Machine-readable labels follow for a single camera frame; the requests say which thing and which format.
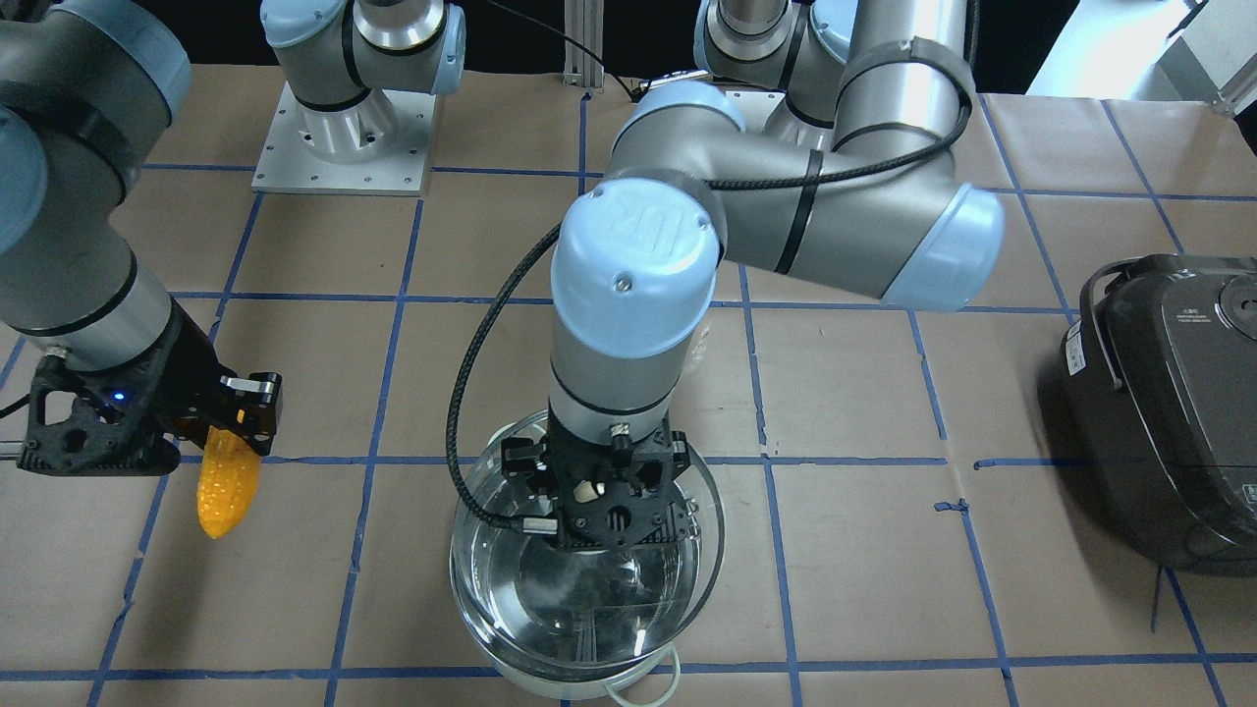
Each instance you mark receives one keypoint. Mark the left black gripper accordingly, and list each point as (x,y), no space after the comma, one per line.
(519,458)

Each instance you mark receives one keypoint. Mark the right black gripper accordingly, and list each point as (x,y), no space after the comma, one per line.
(187,378)

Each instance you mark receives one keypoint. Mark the yellow corn cob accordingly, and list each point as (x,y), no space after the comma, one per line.
(229,474)

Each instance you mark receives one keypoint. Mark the glass pot lid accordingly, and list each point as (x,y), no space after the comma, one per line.
(589,550)

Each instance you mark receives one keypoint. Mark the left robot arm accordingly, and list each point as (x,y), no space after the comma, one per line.
(851,185)

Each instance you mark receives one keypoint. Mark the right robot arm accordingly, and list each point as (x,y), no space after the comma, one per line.
(87,90)

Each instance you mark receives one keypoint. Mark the black rice cooker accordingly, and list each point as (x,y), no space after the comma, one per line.
(1159,373)

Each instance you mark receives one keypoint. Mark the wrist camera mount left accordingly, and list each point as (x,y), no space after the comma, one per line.
(615,522)

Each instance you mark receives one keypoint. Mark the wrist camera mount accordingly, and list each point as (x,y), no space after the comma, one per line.
(90,425)
(615,522)

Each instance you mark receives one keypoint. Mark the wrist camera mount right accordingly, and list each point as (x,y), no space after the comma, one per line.
(90,425)

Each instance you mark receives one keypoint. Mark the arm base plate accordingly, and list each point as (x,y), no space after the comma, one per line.
(380,147)
(766,113)

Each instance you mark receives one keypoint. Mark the aluminium frame post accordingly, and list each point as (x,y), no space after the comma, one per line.
(583,23)

